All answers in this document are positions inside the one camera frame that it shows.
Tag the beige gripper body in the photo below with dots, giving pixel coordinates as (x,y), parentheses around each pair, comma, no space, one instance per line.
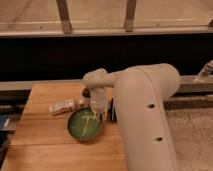
(99,101)

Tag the green ceramic bowl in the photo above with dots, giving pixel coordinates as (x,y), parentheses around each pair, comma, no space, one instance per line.
(83,126)

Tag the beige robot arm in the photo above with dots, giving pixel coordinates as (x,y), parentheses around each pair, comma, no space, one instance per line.
(138,95)

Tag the black striped object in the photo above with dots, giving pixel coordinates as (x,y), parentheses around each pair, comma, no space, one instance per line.
(113,113)

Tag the small round white object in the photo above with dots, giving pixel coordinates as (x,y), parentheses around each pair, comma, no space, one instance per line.
(81,102)

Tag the white patterned box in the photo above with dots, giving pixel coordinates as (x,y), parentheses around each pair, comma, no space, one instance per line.
(61,107)

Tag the grey fixture at right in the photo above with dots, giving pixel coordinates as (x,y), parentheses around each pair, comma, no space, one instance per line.
(205,72)

